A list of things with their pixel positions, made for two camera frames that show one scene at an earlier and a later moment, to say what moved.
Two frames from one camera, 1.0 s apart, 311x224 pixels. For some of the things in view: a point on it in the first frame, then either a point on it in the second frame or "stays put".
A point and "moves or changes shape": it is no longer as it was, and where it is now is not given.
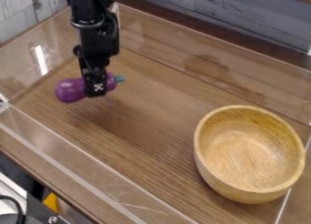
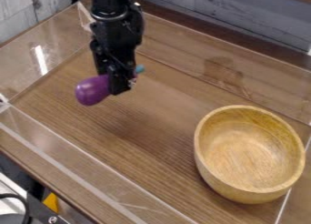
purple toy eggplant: (71, 89) moves or changes shape
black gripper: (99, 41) -> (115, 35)
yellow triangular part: (51, 201) stays put
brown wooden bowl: (248, 153) stays put
